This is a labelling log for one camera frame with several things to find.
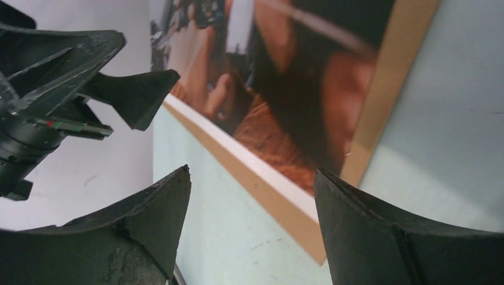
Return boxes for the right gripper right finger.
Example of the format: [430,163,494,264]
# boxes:
[314,169,503,284]

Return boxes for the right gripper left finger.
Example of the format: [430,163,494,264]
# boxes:
[1,166,191,284]

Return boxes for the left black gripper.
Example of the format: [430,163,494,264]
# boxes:
[1,2,125,201]

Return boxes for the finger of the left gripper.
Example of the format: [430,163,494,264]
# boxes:
[79,69,180,131]

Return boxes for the printed photo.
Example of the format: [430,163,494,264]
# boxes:
[150,1,395,220]

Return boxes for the brown backing board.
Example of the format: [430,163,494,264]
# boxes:
[170,1,440,264]

